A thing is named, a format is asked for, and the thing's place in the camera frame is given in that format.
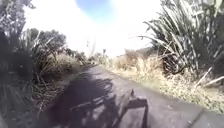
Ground dry grass verge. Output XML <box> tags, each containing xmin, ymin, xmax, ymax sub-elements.
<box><xmin>99</xmin><ymin>49</ymin><xmax>224</xmax><ymax>114</ymax></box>

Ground grey asphalt path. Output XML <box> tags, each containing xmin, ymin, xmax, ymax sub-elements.
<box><xmin>33</xmin><ymin>63</ymin><xmax>224</xmax><ymax>128</ymax></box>

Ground dark green bushes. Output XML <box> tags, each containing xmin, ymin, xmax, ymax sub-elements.
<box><xmin>19</xmin><ymin>27</ymin><xmax>90</xmax><ymax>66</ymax></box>

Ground flax bush with dry leaves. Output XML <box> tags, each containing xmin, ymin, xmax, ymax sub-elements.
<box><xmin>13</xmin><ymin>29</ymin><xmax>69</xmax><ymax>84</ymax></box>

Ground leaf-littered earth verge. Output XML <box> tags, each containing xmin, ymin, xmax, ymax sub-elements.
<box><xmin>0</xmin><ymin>62</ymin><xmax>88</xmax><ymax>128</ymax></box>

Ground large green flax bush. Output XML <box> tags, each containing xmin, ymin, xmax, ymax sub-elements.
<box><xmin>138</xmin><ymin>0</ymin><xmax>224</xmax><ymax>80</ymax></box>

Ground dark tree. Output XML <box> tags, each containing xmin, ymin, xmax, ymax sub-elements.
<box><xmin>0</xmin><ymin>0</ymin><xmax>36</xmax><ymax>46</ymax></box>

